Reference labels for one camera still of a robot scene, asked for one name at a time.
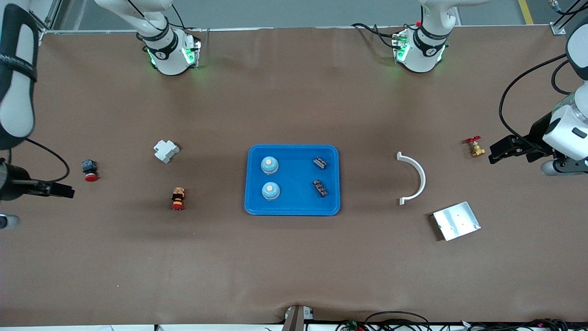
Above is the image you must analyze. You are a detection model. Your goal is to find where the black base power cable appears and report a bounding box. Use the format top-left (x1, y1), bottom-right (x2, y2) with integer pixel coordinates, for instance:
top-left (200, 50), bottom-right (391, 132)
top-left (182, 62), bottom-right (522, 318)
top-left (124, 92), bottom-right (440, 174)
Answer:
top-left (351, 22), bottom-right (396, 49)

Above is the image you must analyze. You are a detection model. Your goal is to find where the aluminium frame post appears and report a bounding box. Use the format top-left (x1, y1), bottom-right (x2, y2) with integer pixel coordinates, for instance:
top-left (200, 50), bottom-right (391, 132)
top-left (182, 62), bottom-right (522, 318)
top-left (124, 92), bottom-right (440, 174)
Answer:
top-left (550, 0), bottom-right (588, 36)

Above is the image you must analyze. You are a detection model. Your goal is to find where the blue plastic tray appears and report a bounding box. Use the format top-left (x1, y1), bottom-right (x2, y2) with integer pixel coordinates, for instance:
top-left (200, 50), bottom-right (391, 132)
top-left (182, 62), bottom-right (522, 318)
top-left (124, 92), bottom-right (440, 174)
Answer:
top-left (244, 144), bottom-right (341, 217)

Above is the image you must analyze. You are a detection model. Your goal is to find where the orange red emergency button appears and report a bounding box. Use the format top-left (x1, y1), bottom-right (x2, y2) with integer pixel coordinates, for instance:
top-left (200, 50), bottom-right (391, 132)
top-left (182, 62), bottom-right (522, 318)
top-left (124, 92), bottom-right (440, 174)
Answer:
top-left (171, 186), bottom-right (187, 211)

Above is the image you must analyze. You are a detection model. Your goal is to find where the brass valve red handle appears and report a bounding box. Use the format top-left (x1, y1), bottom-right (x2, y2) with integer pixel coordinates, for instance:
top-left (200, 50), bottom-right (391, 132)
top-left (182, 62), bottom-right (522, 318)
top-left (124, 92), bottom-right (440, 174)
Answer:
top-left (463, 136), bottom-right (486, 158)

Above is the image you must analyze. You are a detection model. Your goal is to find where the brown table mat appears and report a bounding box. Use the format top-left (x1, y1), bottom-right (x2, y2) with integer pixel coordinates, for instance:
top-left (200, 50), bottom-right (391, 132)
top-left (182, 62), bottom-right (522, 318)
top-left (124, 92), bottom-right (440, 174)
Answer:
top-left (0, 25), bottom-right (588, 327)

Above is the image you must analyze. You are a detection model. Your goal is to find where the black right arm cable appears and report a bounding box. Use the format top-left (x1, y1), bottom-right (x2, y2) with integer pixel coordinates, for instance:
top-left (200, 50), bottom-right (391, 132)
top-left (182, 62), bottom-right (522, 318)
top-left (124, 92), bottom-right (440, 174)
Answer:
top-left (25, 138), bottom-right (70, 184)

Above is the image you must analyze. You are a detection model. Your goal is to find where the camera stand post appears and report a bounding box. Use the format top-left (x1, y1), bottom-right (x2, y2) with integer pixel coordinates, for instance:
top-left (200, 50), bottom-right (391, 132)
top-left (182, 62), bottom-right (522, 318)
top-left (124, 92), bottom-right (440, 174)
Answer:
top-left (283, 305), bottom-right (315, 331)

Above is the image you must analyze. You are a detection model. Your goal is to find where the white curved pipe bracket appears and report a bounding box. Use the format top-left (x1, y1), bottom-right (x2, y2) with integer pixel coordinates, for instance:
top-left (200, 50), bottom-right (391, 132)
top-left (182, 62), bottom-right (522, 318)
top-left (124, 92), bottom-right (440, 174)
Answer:
top-left (396, 151), bottom-right (427, 206)

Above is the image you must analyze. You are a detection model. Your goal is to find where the silver aluminium plate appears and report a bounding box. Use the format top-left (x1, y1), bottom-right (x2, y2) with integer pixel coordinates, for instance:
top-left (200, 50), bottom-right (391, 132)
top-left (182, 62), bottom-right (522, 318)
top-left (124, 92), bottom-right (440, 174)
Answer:
top-left (430, 201), bottom-right (481, 242)

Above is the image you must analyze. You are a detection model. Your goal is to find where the black cable loop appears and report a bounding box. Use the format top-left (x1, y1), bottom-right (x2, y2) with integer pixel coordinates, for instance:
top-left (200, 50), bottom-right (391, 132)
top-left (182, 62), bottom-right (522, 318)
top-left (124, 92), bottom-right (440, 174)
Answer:
top-left (364, 311), bottom-right (432, 331)

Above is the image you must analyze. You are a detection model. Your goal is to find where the red push button switch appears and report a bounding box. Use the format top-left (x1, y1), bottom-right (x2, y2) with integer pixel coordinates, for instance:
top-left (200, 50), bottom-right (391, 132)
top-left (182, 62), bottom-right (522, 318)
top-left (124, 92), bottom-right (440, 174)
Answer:
top-left (81, 159), bottom-right (99, 183)

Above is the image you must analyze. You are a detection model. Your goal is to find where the grey terminal block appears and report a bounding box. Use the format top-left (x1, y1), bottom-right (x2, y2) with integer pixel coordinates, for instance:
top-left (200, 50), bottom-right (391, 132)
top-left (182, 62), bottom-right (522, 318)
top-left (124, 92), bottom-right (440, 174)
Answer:
top-left (153, 139), bottom-right (180, 164)

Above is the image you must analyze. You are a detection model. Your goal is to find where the black cable bundle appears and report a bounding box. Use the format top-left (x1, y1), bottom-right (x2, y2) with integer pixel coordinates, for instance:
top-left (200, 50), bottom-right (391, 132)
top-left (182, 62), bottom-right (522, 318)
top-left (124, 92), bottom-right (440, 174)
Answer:
top-left (459, 318), bottom-right (588, 331)

